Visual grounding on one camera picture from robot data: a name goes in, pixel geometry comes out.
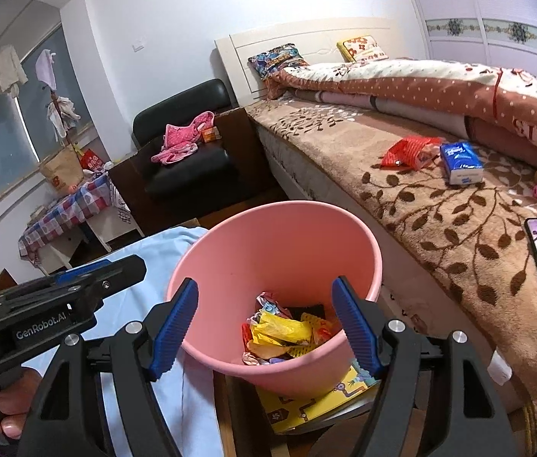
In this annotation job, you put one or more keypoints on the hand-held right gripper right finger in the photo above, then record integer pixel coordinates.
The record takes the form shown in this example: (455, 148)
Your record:
(354, 328)

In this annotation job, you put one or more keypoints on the checkered tablecloth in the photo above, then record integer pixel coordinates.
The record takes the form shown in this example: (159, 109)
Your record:
(64, 214)

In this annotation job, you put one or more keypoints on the white side table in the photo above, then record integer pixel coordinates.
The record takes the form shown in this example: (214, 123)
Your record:
(106, 231)

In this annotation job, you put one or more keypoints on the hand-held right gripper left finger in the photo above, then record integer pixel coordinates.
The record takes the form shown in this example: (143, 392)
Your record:
(173, 328)

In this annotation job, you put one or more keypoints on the red gift bag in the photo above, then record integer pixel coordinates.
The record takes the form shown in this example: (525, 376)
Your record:
(90, 159)

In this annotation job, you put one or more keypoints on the white paper tag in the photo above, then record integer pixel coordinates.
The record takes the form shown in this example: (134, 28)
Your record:
(499, 366)

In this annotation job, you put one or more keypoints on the pink garment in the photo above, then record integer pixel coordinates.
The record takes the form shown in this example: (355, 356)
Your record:
(180, 140)

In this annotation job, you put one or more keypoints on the yellow plastic wrapper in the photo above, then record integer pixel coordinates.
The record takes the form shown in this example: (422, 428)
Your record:
(280, 328)

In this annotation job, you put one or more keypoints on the blue tissue pack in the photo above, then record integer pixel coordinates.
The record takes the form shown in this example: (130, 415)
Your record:
(461, 164)

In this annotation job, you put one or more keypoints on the pink printed plastic bag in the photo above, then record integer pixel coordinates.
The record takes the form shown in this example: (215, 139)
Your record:
(261, 354)

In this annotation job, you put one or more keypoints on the polka dot quilt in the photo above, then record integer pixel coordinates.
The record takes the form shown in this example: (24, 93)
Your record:
(416, 90)

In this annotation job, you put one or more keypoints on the small orange box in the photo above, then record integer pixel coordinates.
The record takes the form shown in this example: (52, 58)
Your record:
(210, 134)

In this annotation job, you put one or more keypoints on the tan woven bag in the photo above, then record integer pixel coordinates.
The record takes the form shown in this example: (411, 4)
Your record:
(61, 171)

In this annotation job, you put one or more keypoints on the lilac hanging cloth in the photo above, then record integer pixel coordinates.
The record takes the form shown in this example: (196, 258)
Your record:
(45, 69)

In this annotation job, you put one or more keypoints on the person's left hand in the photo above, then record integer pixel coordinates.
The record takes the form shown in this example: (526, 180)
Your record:
(21, 400)

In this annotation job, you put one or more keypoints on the white wardrobe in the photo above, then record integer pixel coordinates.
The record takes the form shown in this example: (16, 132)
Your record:
(487, 9)

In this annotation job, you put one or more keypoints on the yellow printed box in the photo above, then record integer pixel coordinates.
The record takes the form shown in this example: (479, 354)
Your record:
(306, 409)

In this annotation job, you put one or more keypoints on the white wall switch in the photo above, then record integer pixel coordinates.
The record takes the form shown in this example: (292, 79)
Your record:
(138, 47)

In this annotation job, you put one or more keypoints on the wooden coat rack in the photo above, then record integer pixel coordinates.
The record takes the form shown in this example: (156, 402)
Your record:
(56, 109)

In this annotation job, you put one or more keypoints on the orange peel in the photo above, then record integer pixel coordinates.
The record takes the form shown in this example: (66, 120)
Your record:
(323, 331)

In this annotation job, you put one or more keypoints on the colourful printed pillow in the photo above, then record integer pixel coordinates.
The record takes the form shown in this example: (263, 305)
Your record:
(278, 59)

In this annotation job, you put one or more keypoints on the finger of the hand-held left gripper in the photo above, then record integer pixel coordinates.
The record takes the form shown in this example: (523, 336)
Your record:
(83, 273)
(121, 276)

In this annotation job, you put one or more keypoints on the brown leaf blanket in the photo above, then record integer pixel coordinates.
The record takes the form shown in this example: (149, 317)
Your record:
(440, 228)

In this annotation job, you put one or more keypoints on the black leather armchair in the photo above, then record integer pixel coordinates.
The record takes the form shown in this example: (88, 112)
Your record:
(187, 171)

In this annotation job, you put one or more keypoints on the white hanging garment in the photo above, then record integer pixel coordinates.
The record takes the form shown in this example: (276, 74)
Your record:
(64, 114)

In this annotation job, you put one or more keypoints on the red mesh packet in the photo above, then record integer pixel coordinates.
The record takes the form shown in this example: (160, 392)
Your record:
(406, 152)

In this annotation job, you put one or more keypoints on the yellow flowered pillow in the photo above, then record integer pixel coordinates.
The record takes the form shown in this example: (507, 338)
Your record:
(361, 47)

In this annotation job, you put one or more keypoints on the white bed frame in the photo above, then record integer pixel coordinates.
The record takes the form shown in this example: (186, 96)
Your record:
(259, 43)

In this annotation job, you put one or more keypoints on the white patterned cloth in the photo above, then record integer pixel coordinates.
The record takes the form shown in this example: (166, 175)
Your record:
(122, 204)

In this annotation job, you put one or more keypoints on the light blue tablecloth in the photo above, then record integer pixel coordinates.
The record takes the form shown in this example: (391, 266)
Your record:
(154, 414)

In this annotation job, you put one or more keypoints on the pink plastic bucket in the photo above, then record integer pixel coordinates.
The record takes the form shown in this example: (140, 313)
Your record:
(249, 252)

